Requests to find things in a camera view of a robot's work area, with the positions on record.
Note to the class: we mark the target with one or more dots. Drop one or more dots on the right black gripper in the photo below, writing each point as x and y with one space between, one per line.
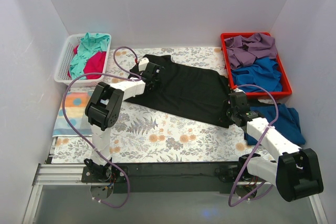
230 114

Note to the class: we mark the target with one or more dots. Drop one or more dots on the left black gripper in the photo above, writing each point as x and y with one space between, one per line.
156 76

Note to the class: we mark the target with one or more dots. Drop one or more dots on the black t-shirt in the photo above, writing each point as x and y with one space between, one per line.
189 92

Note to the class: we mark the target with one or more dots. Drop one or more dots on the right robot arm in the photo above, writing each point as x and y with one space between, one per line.
295 172

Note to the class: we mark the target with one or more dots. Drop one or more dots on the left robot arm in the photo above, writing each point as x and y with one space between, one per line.
103 111

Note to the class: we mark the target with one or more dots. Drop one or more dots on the blue t-shirt in bin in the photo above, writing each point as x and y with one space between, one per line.
263 73

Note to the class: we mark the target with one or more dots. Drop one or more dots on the folded blue t-shirt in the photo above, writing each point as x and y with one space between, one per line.
287 123

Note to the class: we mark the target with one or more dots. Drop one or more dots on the red plastic bin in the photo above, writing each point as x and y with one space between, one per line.
286 88

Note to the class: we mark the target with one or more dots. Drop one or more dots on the magenta t-shirt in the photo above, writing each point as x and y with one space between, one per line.
94 64

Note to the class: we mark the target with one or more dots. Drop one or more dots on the purple t-shirt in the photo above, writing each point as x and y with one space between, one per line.
244 51

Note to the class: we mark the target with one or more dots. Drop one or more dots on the floral patterned table mat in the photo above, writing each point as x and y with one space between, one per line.
143 135

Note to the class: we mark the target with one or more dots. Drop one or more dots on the teal t-shirt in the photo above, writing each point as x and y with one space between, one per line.
89 45

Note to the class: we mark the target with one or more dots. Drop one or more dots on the colourful checked towel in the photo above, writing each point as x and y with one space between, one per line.
75 105

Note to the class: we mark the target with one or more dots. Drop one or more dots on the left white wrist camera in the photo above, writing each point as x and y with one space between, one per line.
142 64

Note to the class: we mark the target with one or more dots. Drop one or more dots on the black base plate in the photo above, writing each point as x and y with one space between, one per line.
165 177

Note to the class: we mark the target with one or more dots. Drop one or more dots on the aluminium rail frame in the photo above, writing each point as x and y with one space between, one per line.
59 196

